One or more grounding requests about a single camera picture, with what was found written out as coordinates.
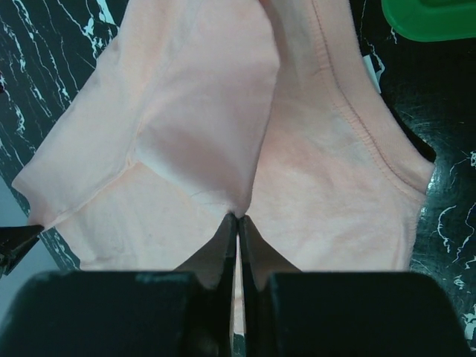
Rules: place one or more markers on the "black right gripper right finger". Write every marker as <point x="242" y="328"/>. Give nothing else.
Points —
<point x="289" y="312"/>

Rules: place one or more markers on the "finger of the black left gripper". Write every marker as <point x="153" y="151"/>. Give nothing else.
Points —
<point x="16" y="242"/>

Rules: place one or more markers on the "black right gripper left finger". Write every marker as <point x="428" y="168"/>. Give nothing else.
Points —
<point x="183" y="312"/>

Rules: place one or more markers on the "peach t shirt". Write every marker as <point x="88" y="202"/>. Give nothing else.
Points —
<point x="198" y="109"/>

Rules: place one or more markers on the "green plastic tray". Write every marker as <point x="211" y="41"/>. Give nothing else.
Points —
<point x="431" y="20"/>

